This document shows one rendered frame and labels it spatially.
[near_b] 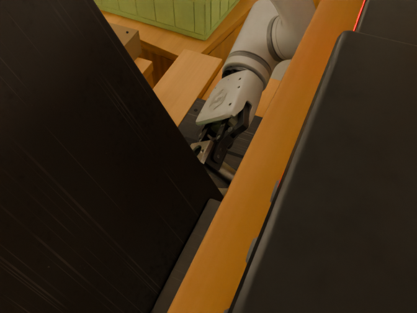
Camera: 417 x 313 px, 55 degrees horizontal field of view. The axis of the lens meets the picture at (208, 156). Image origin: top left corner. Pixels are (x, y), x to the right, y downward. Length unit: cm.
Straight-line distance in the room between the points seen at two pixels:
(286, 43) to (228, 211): 52
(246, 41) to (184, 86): 54
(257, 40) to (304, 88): 46
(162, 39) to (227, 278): 148
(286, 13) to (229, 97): 15
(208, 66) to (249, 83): 65
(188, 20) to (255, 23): 87
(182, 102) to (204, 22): 46
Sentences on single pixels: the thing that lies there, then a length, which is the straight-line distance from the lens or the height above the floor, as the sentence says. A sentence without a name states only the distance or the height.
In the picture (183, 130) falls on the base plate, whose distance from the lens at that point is 111.
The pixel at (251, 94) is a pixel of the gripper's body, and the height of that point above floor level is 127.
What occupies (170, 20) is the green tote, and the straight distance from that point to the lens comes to 164.
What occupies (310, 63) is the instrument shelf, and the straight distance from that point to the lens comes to 28.
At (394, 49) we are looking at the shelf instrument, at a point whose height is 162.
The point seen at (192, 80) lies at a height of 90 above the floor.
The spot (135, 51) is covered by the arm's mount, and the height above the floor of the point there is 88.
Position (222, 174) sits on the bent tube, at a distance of 65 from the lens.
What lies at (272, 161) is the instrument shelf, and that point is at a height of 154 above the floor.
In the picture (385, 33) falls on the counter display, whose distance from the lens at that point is 23.
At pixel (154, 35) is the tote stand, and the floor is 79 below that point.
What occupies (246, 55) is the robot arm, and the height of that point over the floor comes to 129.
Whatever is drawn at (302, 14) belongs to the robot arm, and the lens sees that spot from 69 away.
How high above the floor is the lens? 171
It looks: 51 degrees down
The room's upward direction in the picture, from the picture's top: straight up
